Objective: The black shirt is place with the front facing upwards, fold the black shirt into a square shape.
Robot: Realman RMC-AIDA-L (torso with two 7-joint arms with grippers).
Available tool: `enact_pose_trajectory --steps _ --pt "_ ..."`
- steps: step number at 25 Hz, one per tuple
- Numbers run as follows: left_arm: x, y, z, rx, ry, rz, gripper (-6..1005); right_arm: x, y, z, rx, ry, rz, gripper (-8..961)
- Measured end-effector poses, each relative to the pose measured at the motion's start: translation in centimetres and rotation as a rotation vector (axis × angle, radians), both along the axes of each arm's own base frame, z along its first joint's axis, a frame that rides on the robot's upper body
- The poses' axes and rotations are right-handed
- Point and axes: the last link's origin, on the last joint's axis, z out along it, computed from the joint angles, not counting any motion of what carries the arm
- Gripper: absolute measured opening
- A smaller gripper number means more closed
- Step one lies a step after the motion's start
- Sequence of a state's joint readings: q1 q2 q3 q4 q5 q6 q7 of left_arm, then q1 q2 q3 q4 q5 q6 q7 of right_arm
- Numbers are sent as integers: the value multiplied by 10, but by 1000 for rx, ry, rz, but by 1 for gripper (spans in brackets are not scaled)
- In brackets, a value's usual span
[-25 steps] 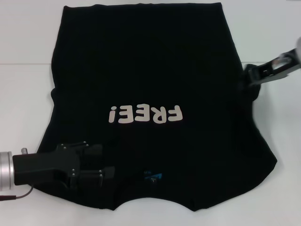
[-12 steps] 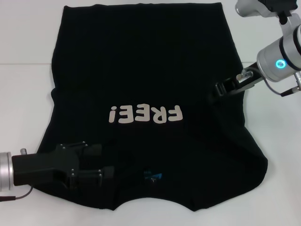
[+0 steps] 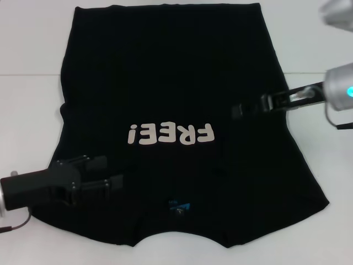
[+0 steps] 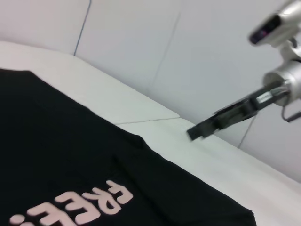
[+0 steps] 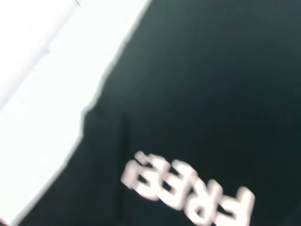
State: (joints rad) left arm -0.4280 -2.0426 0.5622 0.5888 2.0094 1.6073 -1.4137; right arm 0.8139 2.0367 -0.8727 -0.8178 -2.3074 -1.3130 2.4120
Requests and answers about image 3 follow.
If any dark left arm cable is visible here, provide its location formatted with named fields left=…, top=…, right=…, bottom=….
left=0, top=206, right=34, bottom=232

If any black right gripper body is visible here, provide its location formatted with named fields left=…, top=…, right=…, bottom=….
left=269, top=81, right=328, bottom=113

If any dark arm cable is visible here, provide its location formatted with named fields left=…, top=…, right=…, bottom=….
left=0, top=206, right=34, bottom=232
left=323, top=104, right=353, bottom=130

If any dark right arm cable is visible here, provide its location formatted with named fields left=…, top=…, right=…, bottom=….
left=323, top=104, right=353, bottom=130

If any black shirt with FREE print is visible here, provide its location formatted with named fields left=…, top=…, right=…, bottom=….
left=31, top=2, right=331, bottom=240

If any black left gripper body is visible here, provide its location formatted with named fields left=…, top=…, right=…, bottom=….
left=0, top=160, right=82, bottom=211

